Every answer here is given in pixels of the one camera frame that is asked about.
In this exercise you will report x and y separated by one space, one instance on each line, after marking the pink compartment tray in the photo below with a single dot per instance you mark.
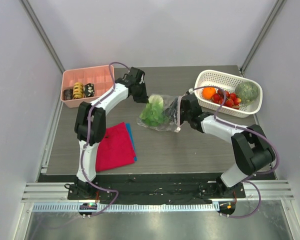
85 84

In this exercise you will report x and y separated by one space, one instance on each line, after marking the black white patterned item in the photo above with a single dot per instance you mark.
89 90

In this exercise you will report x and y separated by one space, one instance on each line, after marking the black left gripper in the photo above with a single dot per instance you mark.
144 98

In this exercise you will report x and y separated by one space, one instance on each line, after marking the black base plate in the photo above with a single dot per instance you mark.
150 187

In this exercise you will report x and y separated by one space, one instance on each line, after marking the blue folded cloth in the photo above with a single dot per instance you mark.
131 140

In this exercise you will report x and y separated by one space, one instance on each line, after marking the red yellow lychee bunch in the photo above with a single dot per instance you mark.
231 99

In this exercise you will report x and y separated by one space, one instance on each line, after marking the dark brown round item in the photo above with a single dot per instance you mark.
68 94

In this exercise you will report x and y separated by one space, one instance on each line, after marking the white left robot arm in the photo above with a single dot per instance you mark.
90 127

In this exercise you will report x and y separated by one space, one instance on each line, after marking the clear zip top bag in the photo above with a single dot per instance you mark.
173 125

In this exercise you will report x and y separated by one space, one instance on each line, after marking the green fake lettuce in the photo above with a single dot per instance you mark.
153 113

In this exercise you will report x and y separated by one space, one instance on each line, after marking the yellow spiral item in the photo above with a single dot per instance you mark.
78 91

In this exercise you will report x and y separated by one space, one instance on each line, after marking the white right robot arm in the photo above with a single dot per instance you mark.
252 150

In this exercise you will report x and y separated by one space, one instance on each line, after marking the red folded cloth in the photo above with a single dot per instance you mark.
115 150

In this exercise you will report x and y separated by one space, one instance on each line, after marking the green netted fake melon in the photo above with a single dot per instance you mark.
247 91

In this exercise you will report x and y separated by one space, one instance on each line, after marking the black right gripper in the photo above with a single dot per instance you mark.
179 110

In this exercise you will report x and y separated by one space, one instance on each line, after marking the orange fake orange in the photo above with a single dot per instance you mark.
208 93

